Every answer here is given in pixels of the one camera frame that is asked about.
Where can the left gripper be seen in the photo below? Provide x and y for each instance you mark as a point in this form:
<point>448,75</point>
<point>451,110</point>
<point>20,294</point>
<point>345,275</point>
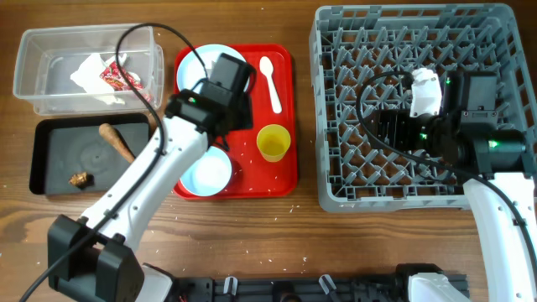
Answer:
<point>245,121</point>

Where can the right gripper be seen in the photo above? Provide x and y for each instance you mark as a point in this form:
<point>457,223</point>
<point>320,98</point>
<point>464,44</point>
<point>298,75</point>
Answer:
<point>399,119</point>

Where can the yellow plastic cup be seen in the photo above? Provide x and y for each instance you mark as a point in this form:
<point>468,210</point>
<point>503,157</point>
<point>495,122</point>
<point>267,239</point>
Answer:
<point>273,142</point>

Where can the small light blue bowl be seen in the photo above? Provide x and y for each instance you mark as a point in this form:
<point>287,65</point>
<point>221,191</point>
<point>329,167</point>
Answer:
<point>209,175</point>

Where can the brown carrot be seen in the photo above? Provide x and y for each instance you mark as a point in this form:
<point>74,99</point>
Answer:
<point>111,136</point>

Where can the red snack wrapper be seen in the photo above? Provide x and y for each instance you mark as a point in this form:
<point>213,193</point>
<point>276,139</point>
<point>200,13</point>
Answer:
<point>118,78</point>

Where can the white napkin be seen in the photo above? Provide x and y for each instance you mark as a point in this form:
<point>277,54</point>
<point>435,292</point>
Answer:
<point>88,77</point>

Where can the brown food scrap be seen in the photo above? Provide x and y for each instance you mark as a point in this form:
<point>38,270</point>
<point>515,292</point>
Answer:
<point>81,180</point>

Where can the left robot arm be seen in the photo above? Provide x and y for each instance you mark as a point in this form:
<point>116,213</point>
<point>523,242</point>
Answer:
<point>93,258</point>

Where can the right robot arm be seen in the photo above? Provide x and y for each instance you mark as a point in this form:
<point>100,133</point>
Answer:
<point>456,119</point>

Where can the grey dishwasher rack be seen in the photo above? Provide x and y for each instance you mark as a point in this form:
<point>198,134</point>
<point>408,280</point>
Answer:
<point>349,44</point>

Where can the clear plastic waste bin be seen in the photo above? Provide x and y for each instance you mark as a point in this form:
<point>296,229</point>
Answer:
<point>73,70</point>

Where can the black waste tray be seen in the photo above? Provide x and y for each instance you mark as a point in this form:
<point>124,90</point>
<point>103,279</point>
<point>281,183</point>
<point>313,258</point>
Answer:
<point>67,146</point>

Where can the red serving tray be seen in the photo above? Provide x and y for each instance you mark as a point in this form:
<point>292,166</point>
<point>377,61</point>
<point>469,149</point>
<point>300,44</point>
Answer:
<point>252,175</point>

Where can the white plastic spoon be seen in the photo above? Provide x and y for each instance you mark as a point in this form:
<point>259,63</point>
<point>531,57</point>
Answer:
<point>267,69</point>

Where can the large light blue plate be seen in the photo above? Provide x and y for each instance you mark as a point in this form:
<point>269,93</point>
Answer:
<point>190,69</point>

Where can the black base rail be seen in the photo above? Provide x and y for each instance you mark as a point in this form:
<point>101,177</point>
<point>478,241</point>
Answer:
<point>384,287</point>

